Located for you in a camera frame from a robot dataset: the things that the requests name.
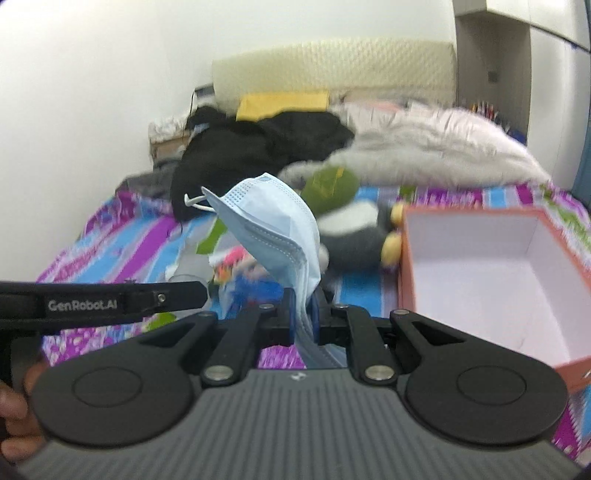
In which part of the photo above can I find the blue face mask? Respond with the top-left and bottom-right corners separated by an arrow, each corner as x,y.
184,173 -> 345,367

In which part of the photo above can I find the grey white penguin plush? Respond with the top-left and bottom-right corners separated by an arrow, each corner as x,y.
318,198 -> 408,274

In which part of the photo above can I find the orange cardboard box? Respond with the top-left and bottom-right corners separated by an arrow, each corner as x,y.
398,207 -> 591,394

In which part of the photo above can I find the white crumpled cloth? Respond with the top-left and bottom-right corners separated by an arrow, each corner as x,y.
148,114 -> 190,139

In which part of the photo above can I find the grey cloth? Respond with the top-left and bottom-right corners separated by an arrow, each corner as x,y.
115,159 -> 178,199

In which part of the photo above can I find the grey white quilt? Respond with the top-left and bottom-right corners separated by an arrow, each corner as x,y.
279,99 -> 552,188

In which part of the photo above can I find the long green plush stick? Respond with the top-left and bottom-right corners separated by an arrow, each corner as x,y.
196,165 -> 362,257

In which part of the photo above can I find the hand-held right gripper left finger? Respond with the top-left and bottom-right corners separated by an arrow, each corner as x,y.
136,287 -> 296,386

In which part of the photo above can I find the cream padded headboard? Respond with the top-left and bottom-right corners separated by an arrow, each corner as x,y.
211,39 -> 458,112

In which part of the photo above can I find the blue curtain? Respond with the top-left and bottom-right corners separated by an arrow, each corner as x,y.
571,133 -> 591,205

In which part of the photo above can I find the purple blue floral bedsheet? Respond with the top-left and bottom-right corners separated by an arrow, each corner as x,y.
34,182 -> 591,462

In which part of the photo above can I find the brown cardboard box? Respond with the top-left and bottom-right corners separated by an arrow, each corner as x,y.
150,131 -> 190,163

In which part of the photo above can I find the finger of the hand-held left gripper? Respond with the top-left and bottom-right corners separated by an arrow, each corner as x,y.
0,279 -> 209,335

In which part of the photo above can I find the pink cloth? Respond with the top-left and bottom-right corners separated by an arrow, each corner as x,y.
345,96 -> 408,112

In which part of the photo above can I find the yellow cloth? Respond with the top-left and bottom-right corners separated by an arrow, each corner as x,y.
236,91 -> 331,121

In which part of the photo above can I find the person's left hand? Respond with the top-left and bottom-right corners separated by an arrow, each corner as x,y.
0,362 -> 48,459

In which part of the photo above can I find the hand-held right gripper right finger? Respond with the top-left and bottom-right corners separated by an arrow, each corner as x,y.
313,287 -> 467,386

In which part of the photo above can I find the black clothing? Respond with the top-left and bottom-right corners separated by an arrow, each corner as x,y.
170,106 -> 356,222

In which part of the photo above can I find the pink toy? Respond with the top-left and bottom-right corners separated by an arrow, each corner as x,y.
210,247 -> 254,284

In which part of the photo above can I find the blue snack packet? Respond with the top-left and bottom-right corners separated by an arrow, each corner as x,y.
230,271 -> 288,315

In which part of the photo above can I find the row of colourful items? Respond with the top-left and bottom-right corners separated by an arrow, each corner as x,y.
468,98 -> 505,124

